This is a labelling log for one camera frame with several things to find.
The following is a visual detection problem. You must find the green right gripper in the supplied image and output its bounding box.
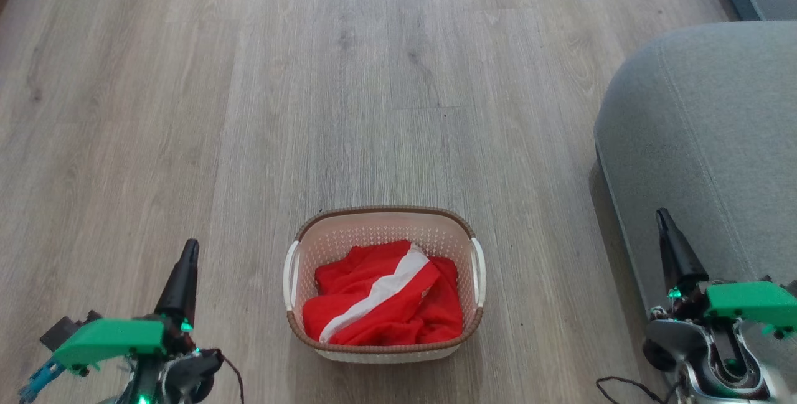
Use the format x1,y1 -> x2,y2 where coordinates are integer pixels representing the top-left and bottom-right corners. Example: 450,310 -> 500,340
656,207 -> 797,338

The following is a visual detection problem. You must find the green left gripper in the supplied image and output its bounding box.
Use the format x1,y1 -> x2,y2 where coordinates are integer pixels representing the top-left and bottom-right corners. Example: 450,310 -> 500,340
53,239 -> 200,372

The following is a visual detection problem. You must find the grey fabric sofa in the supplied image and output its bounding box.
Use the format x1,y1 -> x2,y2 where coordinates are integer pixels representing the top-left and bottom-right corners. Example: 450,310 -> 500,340
593,21 -> 797,355

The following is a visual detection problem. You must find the white brown-rimmed laundry basket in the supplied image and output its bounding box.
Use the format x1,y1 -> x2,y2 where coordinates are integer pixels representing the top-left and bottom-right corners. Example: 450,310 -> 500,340
283,206 -> 486,364

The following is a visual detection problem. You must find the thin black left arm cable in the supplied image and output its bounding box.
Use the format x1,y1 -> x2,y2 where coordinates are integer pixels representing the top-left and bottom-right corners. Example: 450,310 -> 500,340
215,349 -> 245,404

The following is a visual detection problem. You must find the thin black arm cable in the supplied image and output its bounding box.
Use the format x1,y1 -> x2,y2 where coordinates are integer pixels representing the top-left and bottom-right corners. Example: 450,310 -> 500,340
596,377 -> 664,404
215,349 -> 245,404

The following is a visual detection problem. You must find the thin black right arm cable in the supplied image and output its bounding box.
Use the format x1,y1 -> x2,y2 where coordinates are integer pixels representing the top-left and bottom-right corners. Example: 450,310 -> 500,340
596,377 -> 664,404

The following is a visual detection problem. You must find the blue left camera connector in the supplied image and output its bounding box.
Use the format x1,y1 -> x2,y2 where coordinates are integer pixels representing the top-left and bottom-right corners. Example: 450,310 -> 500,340
18,357 -> 67,403

